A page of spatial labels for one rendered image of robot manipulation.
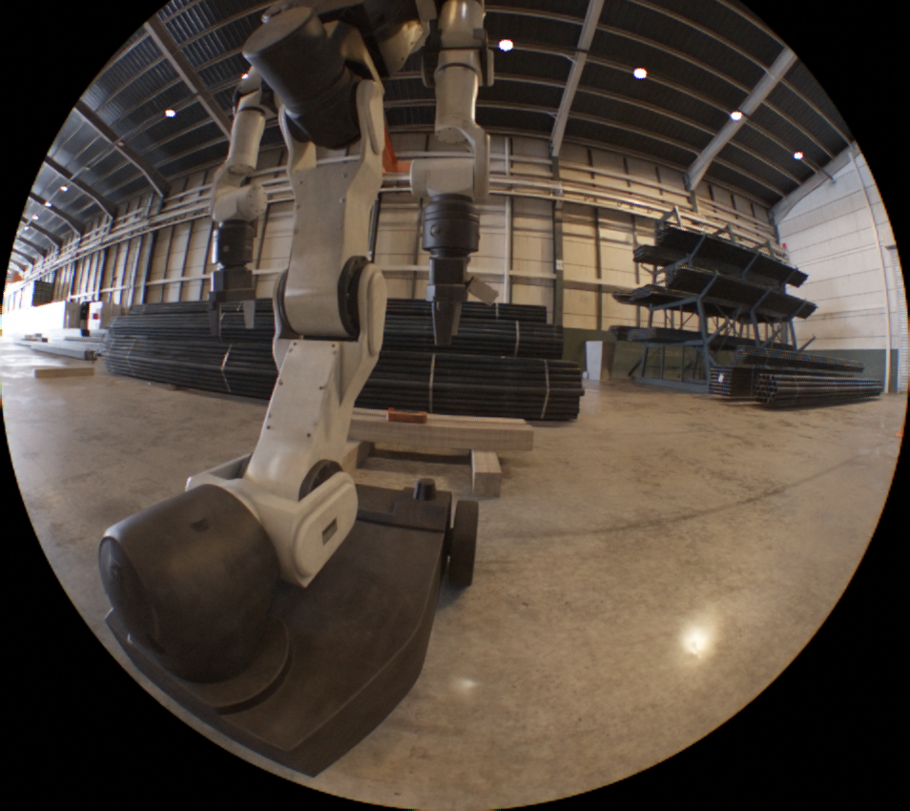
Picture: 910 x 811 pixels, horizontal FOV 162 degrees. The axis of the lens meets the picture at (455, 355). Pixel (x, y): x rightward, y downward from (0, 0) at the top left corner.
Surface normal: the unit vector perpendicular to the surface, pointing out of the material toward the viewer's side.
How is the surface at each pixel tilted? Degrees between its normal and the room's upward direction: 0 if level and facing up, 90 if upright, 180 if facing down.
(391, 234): 90
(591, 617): 0
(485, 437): 90
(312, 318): 130
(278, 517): 58
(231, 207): 101
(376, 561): 0
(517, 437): 90
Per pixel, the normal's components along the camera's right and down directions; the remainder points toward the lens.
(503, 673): 0.05, -1.00
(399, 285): -0.03, 0.00
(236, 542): 0.82, -0.57
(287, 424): -0.05, -0.50
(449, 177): -0.10, 0.20
